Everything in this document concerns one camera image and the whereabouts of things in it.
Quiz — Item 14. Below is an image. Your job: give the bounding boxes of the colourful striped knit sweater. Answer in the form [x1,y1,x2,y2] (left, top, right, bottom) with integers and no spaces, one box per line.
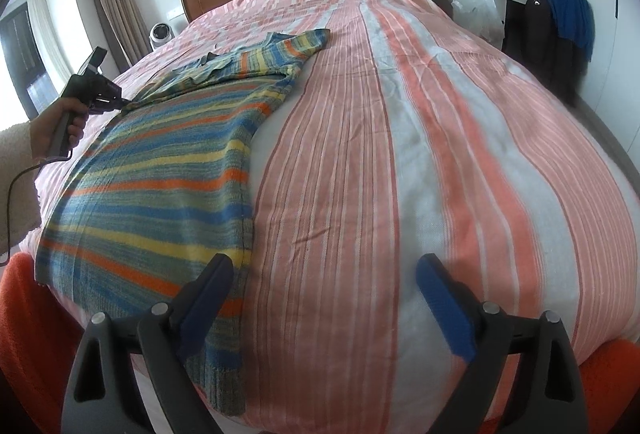
[35,28,331,416]

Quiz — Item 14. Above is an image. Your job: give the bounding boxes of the left forearm cream sleeve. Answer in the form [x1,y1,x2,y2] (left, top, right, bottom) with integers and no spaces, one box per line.
[1,123,40,252]

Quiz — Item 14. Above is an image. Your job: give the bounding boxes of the black clothes on chair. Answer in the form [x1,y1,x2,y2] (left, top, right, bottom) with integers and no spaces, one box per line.
[502,0,587,106]

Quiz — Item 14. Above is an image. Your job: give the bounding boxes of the person's left hand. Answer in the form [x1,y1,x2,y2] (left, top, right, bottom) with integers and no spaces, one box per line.
[29,98,89,162]

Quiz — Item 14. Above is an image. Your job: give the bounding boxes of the pink striped bed cover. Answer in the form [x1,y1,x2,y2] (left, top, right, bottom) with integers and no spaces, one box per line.
[23,0,639,433]

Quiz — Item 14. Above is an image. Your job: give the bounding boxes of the white wardrobe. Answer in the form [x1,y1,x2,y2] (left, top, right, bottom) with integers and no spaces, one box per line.
[579,0,639,161]

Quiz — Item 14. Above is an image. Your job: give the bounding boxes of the blue cloth on chair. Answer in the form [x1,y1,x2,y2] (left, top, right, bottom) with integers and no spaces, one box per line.
[548,0,594,62]

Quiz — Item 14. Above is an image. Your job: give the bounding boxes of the white plastic bag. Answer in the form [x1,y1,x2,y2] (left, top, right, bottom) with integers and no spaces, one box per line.
[451,0,504,49]

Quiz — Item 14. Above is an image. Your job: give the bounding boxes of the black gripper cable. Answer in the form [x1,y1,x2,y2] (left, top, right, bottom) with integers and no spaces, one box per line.
[0,148,74,265]

